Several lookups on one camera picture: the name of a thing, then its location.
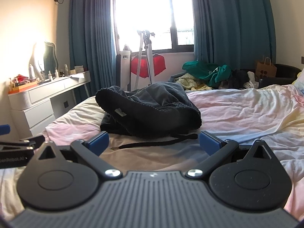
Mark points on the orange tray with toys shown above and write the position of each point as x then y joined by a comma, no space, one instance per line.
21,83

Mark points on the red garment on hanger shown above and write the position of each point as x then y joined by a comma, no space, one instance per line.
159,65

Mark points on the wall outlet switch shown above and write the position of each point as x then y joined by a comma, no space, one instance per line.
302,60

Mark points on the white air purifier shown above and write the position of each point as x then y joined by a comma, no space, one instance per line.
123,69

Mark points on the teal curtain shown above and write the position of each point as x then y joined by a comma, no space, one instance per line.
234,32
92,43

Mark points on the left teal curtain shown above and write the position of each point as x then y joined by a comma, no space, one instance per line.
92,43

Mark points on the white garment on chair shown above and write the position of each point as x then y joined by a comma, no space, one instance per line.
251,84

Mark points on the white vanity desk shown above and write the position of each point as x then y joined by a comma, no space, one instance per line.
30,97

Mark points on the ornate vanity mirror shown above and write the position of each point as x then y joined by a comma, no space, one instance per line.
43,62

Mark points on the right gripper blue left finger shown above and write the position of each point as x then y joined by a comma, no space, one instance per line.
88,152

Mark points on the black fleece hoodie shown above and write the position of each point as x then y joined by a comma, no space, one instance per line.
160,114

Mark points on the right teal curtain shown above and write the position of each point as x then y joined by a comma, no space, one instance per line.
234,32

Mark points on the green sweatshirt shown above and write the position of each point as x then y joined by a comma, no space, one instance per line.
210,73

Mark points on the yellow fuzzy garment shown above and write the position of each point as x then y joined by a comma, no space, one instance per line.
190,83

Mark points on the pastel tie-dye bed sheet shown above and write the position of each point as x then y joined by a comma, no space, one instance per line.
273,114

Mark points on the brown paper bag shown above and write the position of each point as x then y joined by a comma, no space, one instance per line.
265,68

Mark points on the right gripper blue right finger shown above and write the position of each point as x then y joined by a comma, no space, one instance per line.
218,151

